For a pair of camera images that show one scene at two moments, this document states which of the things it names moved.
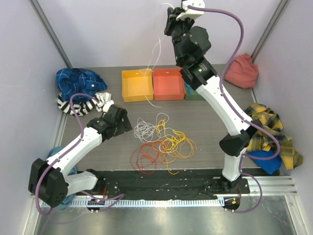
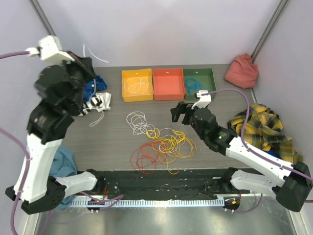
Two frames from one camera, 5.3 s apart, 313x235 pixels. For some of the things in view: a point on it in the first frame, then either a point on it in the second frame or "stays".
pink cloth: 241,71 stays
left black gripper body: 122,127 -> 81,71
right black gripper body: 177,30 -> 198,131
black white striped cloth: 82,108 stays
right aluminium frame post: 281,6 stays
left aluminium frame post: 42,17 stays
